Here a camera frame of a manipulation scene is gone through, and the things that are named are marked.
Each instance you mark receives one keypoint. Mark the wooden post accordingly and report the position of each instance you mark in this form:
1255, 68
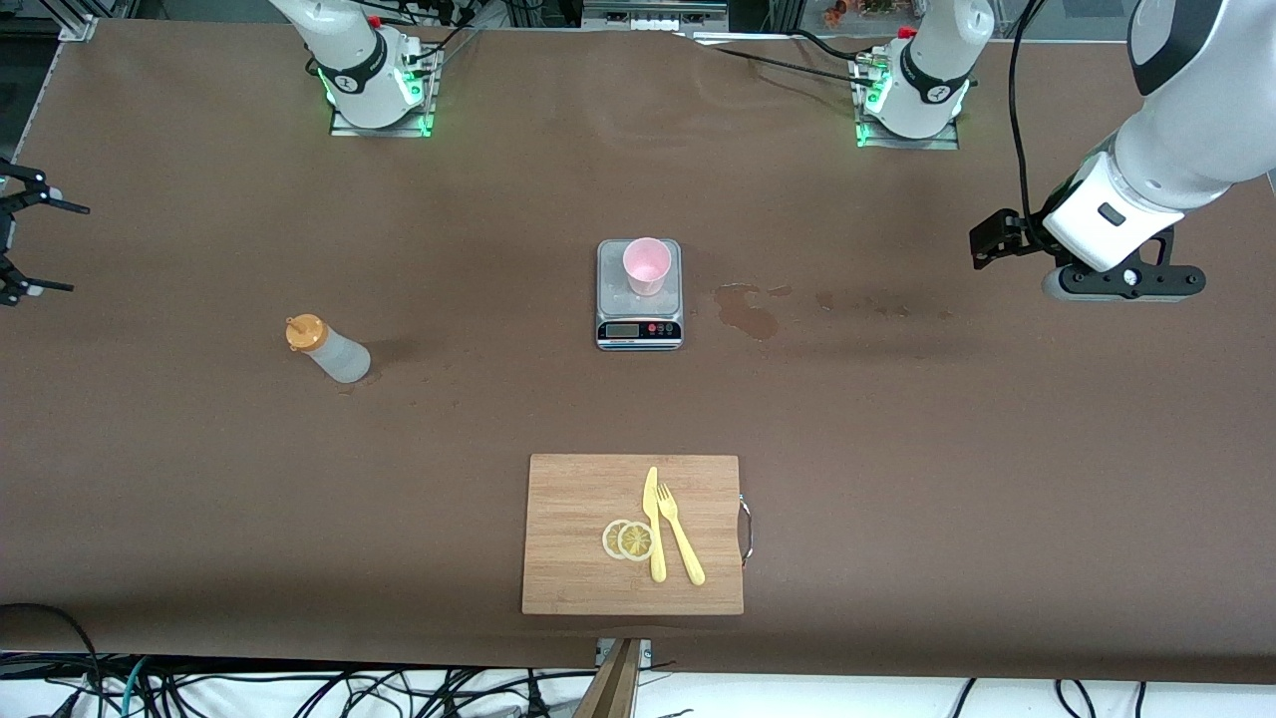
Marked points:
613, 688

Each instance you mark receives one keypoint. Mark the lemon slice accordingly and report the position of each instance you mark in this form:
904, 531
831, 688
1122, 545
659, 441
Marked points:
636, 541
609, 538

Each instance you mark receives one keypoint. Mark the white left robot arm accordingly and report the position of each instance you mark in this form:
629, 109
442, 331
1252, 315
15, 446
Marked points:
1186, 130

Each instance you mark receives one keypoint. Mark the wooden cutting board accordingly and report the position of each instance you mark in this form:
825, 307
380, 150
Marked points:
578, 538

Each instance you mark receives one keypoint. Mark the metal bracket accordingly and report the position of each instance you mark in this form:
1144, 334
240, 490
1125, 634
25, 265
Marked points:
645, 653

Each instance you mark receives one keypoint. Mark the clear sauce bottle orange cap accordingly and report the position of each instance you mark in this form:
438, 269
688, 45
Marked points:
339, 361

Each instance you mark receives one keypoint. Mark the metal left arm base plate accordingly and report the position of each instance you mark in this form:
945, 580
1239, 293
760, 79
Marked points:
902, 144

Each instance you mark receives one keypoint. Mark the yellow plastic fork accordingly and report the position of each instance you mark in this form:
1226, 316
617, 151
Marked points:
683, 543

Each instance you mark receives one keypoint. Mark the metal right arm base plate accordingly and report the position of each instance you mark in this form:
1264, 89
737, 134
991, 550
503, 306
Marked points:
379, 131

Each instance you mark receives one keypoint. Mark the aluminium frame corner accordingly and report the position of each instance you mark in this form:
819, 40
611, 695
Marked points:
78, 28

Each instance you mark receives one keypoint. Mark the white power strip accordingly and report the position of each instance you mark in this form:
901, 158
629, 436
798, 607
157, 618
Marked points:
653, 20

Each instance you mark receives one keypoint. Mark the orange red background objects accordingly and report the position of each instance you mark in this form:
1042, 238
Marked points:
837, 12

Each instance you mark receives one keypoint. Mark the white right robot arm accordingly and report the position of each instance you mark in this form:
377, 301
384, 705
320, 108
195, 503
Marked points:
349, 60

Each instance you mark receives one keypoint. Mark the silver digital kitchen scale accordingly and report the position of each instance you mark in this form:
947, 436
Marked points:
638, 329

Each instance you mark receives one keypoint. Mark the pink plastic cup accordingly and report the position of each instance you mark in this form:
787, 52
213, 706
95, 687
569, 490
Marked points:
646, 264

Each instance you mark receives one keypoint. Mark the yellow plastic knife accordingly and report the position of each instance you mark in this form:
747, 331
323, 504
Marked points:
655, 538

